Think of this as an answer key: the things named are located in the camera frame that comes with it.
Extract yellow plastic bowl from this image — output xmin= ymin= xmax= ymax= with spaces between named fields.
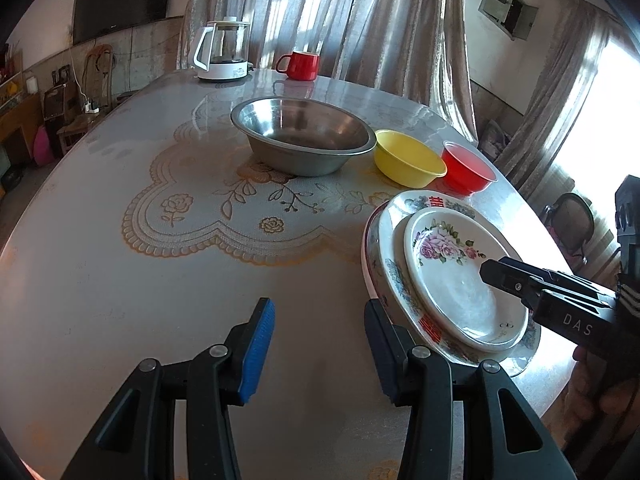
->
xmin=374 ymin=129 xmax=448 ymax=187

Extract white plate with red print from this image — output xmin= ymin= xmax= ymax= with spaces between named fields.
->
xmin=372 ymin=190 xmax=542 ymax=378

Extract small rose-print plate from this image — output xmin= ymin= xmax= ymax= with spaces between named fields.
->
xmin=402 ymin=208 xmax=530 ymax=352

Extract dark round-backed chair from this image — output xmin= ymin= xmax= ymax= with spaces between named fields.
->
xmin=542 ymin=192 xmax=618 ymax=271

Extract white glass electric kettle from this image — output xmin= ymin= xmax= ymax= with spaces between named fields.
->
xmin=193 ymin=16 xmax=252 ymax=82

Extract pink bag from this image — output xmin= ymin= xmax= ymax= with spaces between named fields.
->
xmin=33 ymin=125 xmax=53 ymax=166

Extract dark speaker box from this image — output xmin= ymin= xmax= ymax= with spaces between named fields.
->
xmin=42 ymin=85 xmax=68 ymax=121

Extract beige sheer curtain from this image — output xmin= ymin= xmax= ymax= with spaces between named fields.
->
xmin=175 ymin=0 xmax=478 ymax=141

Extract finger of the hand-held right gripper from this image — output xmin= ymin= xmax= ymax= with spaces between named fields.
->
xmin=542 ymin=267 xmax=618 ymax=307
xmin=479 ymin=257 xmax=548 ymax=308

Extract wooden chair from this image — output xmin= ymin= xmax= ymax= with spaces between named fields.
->
xmin=56 ymin=44 xmax=118 ymax=158

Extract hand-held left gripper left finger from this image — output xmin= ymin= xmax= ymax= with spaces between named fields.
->
xmin=60 ymin=297 xmax=277 ymax=480

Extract black flat television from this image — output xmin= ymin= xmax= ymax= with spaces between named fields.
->
xmin=72 ymin=0 xmax=178 ymax=46

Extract patterned cushion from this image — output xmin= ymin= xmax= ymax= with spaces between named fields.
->
xmin=477 ymin=120 xmax=513 ymax=161

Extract stainless steel bowl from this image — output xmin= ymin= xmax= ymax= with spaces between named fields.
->
xmin=230 ymin=96 xmax=377 ymax=177

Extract red mug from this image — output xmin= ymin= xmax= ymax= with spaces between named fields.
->
xmin=274 ymin=51 xmax=321 ymax=81

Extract small cluttered shelf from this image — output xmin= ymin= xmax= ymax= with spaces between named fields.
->
xmin=0 ymin=45 xmax=26 ymax=111

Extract orange wooden cabinet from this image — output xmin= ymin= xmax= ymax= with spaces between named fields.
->
xmin=0 ymin=92 xmax=43 ymax=166

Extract large pink-rimmed floral plate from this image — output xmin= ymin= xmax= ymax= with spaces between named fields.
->
xmin=361 ymin=199 xmax=401 ymax=311

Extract beige side window curtain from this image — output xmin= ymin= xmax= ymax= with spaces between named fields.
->
xmin=495 ymin=0 xmax=626 ymax=201

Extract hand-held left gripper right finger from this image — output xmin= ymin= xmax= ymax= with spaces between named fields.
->
xmin=363 ymin=299 xmax=576 ymax=480

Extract person's right hand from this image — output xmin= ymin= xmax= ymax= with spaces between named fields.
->
xmin=562 ymin=347 xmax=640 ymax=461

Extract red plastic bowl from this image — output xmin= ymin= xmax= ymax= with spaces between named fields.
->
xmin=441 ymin=141 xmax=498 ymax=195

